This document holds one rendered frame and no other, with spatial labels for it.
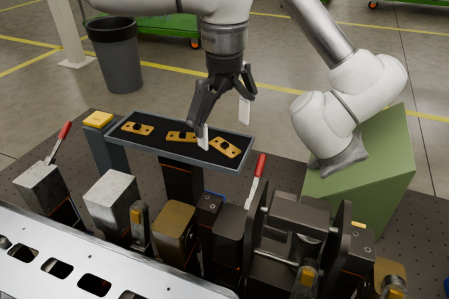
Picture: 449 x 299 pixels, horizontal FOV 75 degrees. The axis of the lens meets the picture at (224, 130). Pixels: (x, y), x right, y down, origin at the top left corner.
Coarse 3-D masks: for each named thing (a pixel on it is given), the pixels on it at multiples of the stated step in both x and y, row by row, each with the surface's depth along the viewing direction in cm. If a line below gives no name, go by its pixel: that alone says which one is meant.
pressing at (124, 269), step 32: (0, 224) 74; (32, 224) 74; (64, 224) 73; (0, 256) 67; (64, 256) 67; (96, 256) 67; (128, 256) 66; (0, 288) 61; (32, 288) 61; (64, 288) 61; (128, 288) 61; (160, 288) 61; (192, 288) 61; (224, 288) 61
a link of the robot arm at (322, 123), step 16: (304, 96) 101; (320, 96) 98; (304, 112) 98; (320, 112) 96; (336, 112) 96; (304, 128) 99; (320, 128) 97; (336, 128) 97; (352, 128) 98; (320, 144) 100; (336, 144) 99
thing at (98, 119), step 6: (96, 114) 84; (102, 114) 84; (108, 114) 84; (84, 120) 82; (90, 120) 82; (96, 120) 82; (102, 120) 82; (108, 120) 83; (96, 126) 81; (102, 126) 81
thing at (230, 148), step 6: (216, 138) 75; (210, 144) 73; (216, 144) 73; (222, 144) 72; (228, 144) 72; (222, 150) 71; (228, 150) 71; (234, 150) 71; (240, 150) 71; (228, 156) 70; (234, 156) 70
